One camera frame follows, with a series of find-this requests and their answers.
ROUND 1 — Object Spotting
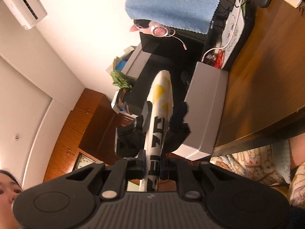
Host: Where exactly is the multicoloured cloth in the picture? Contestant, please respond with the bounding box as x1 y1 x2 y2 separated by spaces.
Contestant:
111 88 130 114

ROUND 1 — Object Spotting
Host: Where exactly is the green cloth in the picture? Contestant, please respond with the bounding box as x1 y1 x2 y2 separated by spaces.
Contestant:
110 57 132 90

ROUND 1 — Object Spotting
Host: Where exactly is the black monitor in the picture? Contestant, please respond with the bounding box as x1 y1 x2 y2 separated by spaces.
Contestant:
139 0 273 60

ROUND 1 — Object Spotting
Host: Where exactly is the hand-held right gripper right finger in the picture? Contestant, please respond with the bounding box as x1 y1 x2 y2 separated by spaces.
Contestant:
160 156 242 199

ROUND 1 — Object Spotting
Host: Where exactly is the person's bare leg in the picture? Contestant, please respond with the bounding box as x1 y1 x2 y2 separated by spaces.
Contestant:
289 135 305 170

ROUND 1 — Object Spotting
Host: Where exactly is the white air conditioner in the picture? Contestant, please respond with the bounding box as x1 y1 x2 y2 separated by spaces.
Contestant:
2 0 48 31

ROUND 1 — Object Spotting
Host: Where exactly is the pink headset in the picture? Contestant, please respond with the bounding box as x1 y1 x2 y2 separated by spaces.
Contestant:
130 21 187 51

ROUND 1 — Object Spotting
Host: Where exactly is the person's face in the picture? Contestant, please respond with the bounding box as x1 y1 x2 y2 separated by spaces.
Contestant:
0 169 24 229

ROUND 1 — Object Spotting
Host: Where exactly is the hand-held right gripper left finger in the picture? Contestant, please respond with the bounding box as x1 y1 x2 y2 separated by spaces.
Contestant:
64 149 146 199

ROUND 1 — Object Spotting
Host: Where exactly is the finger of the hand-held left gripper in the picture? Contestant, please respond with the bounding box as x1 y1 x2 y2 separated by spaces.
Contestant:
167 102 191 153
135 101 153 131

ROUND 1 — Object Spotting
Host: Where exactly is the white and yellow non-woven bag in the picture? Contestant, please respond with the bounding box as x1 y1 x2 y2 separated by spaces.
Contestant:
143 70 172 192

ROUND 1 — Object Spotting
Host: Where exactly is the white cardboard box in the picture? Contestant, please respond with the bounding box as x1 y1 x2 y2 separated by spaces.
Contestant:
171 61 229 161

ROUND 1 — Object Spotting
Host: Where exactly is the red cord bundle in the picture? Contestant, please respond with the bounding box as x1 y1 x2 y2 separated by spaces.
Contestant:
210 50 226 68

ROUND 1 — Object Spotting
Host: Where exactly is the grey storage box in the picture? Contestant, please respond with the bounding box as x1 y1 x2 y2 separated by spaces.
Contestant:
125 45 152 81

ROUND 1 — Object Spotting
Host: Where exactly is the black computer case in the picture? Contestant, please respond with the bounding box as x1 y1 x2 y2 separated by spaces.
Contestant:
124 52 197 124

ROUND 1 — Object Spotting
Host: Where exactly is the blue towel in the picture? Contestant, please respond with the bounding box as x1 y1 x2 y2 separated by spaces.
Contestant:
125 0 228 34

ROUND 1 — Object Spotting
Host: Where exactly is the black microphone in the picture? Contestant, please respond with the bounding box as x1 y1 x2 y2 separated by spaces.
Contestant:
180 71 192 86

